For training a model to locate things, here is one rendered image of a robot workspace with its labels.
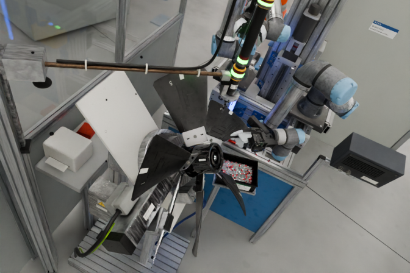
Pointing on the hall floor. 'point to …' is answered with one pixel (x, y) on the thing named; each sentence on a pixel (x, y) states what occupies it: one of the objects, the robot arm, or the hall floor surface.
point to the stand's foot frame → (133, 264)
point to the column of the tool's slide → (25, 187)
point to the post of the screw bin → (207, 206)
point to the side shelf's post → (86, 208)
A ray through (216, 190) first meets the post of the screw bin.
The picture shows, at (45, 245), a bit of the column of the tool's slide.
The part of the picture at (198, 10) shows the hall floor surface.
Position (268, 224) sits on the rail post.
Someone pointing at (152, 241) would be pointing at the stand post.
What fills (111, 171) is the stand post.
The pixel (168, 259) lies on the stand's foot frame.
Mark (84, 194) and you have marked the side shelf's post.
